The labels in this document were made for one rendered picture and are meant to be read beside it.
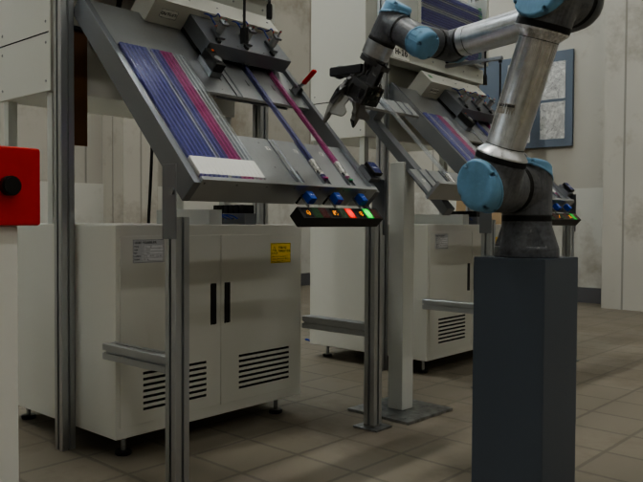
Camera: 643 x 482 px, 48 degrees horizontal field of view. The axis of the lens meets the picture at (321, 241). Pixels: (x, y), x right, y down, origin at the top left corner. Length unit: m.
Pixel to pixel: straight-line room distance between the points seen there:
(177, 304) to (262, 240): 0.64
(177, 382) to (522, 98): 0.98
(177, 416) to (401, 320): 0.95
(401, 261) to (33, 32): 1.32
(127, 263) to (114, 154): 3.68
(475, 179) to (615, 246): 4.12
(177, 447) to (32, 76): 1.19
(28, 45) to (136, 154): 3.25
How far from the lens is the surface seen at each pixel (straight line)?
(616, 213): 5.71
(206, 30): 2.26
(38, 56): 2.33
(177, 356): 1.70
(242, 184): 1.78
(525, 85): 1.63
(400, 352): 2.43
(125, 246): 1.96
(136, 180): 5.56
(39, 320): 2.30
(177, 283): 1.68
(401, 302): 2.41
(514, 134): 1.64
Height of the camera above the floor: 0.63
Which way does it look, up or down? 2 degrees down
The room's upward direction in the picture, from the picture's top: straight up
